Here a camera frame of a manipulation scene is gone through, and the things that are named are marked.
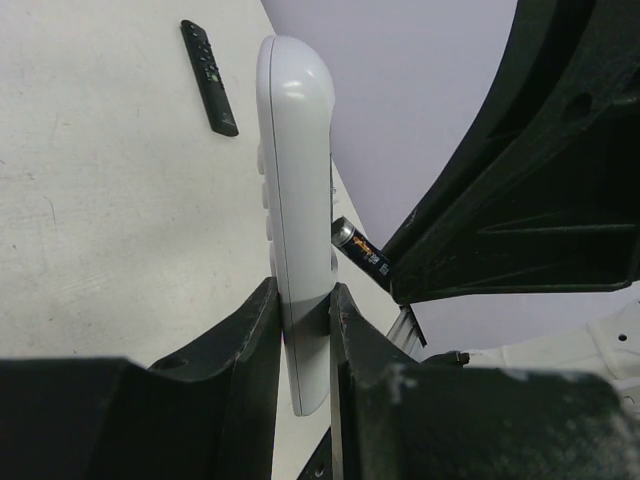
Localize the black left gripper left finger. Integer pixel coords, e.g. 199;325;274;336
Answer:
1;278;280;479

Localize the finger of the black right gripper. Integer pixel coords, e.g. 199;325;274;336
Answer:
384;1;639;304

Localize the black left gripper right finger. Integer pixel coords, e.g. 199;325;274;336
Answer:
329;284;639;479

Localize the black battery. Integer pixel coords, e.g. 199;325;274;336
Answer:
331;216;392;292

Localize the white remote back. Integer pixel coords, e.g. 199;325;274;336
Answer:
256;35;337;416

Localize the black slim remote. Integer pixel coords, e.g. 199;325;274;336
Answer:
180;19;239;137

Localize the aluminium table edge rail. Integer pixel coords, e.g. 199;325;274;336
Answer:
386;305;427;355

